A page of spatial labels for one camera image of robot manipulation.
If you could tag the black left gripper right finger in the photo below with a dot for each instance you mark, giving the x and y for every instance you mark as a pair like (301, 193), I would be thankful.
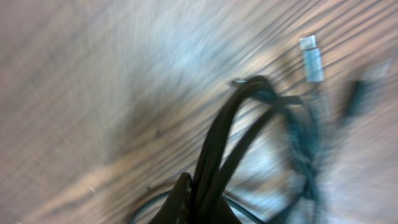
(223, 214)

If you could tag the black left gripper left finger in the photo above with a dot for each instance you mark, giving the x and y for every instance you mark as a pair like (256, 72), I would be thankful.
(176, 208)

